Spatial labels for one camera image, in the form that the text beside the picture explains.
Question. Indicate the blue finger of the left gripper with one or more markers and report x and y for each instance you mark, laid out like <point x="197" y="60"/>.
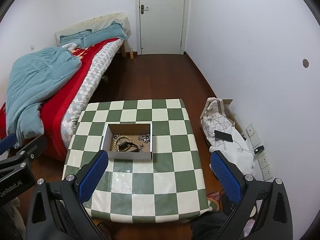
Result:
<point x="8" y="142"/>

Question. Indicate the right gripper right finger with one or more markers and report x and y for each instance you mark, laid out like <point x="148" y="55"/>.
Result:
<point x="274" y="219"/>

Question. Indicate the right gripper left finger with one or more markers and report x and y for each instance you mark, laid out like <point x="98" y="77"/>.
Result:
<point x="56" y="208"/>

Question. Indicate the black smart watch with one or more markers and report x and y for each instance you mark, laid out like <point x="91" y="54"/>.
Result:
<point x="127" y="147"/>

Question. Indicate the red bed sheet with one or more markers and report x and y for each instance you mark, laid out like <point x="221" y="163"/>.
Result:
<point x="53" y="109"/>

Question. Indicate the black charger plug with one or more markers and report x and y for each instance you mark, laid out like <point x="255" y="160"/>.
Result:
<point x="259" y="149"/>

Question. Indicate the blue duvet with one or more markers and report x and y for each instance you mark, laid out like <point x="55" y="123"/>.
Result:
<point x="34" y="78"/>

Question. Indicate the white paper sheet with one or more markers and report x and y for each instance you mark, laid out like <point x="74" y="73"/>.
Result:
<point x="236" y="152"/>

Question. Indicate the checkered mattress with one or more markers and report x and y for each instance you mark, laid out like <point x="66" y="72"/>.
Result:
<point x="99" y="62"/>

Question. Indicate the white cardboard box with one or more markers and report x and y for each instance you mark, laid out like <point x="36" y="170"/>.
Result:
<point x="128" y="141"/>

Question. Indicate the black smartphone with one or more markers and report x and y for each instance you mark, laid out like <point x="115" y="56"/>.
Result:
<point x="223" y="136"/>

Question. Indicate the beige patterned tote bag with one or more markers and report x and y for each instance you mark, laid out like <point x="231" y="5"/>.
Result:
<point x="216" y="115"/>

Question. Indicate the cream headboard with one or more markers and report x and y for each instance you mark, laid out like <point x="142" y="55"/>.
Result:
<point x="95" y="24"/>

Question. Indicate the orange bottle on floor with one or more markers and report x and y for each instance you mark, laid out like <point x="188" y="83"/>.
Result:
<point x="132" y="53"/>

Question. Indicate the blue pillow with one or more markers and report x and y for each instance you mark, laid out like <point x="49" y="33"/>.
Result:
<point x="87" y="38"/>

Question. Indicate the white door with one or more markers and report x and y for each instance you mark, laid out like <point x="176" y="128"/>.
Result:
<point x="161" y="26"/>

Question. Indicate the white wall socket strip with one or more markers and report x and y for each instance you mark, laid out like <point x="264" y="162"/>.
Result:
<point x="260" y="157"/>

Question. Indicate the wooden bed frame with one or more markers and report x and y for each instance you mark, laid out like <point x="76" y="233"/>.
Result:
<point x="123" y="50"/>

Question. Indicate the round wall hole cover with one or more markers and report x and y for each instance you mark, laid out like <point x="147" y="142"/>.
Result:
<point x="305" y="63"/>

